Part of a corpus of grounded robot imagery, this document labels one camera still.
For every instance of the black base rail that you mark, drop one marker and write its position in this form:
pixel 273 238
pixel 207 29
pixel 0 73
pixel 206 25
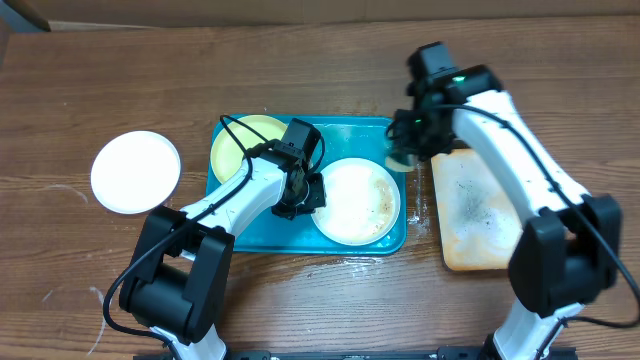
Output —
pixel 442 353

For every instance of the white plate with crumbs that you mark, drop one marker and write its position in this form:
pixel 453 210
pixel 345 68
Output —
pixel 362 202

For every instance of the green yellow sponge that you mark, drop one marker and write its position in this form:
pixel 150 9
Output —
pixel 402 163

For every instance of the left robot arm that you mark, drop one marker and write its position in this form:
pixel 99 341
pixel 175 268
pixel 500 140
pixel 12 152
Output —
pixel 175 283

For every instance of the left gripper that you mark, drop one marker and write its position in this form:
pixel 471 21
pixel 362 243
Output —
pixel 317 198

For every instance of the yellow plate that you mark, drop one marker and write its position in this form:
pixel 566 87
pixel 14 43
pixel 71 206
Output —
pixel 226 156

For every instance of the white plate with brown sauce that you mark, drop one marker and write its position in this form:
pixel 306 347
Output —
pixel 135 172

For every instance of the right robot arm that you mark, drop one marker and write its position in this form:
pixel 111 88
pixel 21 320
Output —
pixel 567 252

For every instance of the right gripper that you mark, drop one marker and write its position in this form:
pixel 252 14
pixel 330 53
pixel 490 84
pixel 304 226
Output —
pixel 403 127

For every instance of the teal plastic tray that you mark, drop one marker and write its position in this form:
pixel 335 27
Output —
pixel 345 137

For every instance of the black tray with soapy water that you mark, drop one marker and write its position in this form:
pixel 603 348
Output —
pixel 479 227

